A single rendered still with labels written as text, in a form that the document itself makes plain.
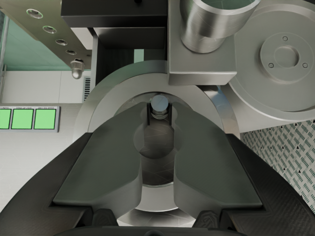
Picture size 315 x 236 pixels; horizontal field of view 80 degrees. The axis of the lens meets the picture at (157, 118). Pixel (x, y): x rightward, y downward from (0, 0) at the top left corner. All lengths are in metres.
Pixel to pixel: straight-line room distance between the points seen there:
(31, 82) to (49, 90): 0.33
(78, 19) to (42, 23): 0.26
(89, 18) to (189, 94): 0.11
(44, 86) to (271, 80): 3.39
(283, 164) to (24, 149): 0.57
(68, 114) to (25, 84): 3.13
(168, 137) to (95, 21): 0.12
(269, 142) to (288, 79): 0.16
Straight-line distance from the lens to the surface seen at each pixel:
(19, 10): 0.44
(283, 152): 0.32
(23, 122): 0.61
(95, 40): 0.21
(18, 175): 0.62
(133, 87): 0.17
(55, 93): 3.37
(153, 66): 0.18
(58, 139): 0.56
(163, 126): 0.15
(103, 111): 0.17
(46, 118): 0.58
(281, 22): 0.24
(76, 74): 0.56
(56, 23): 0.44
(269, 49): 0.21
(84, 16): 0.19
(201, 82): 0.16
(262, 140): 0.37
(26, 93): 3.61
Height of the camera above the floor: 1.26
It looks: 9 degrees down
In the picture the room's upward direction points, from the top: 180 degrees counter-clockwise
